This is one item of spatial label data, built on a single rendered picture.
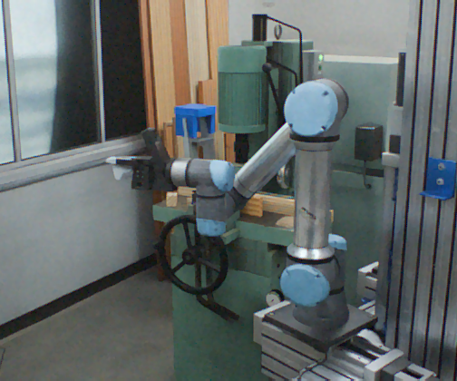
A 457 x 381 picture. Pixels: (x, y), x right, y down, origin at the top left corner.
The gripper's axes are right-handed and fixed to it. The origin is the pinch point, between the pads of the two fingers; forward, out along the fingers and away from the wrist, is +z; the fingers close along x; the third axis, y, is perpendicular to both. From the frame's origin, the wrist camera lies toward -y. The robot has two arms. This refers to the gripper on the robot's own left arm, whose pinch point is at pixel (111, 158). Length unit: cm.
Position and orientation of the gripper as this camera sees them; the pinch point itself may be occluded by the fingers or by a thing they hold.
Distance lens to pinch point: 173.7
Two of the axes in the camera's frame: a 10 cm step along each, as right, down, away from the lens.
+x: 3.9, -1.3, 9.1
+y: -0.3, 9.9, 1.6
